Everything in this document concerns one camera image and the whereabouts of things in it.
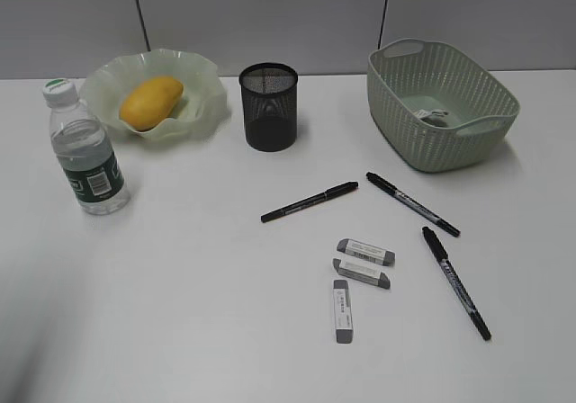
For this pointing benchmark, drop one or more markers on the grey white eraser middle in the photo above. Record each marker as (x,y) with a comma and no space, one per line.
(361,273)

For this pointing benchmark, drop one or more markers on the black marker pen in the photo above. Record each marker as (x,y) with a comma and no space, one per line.
(451,275)
(328,195)
(420,209)

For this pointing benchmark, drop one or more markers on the white waste paper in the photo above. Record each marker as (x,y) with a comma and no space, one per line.
(435,117)

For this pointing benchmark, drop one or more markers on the pale green wavy glass plate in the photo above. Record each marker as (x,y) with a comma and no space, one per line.
(197,113)

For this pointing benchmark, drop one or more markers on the black marker pen middle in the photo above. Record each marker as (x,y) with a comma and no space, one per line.
(420,209)

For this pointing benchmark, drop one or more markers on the black mesh pen holder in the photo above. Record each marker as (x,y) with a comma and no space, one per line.
(269,100)

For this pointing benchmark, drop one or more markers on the grey white eraser bottom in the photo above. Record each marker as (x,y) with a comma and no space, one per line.
(342,312)

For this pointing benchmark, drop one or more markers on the pale green plastic basket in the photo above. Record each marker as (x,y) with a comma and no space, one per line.
(410,74)

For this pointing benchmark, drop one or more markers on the black marker pen right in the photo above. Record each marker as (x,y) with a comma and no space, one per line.
(451,275)

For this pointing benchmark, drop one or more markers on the clear water bottle green label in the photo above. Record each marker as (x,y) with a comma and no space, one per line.
(84,150)

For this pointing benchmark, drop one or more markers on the yellow mango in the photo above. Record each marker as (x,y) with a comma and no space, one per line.
(151,102)

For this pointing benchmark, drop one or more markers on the grey white eraser top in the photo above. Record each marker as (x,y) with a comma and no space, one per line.
(370,253)

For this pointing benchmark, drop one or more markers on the black marker pen left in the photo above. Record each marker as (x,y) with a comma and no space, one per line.
(328,195)

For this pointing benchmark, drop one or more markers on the grey white eraser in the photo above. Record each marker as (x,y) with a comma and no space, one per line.
(370,253)
(342,312)
(361,273)

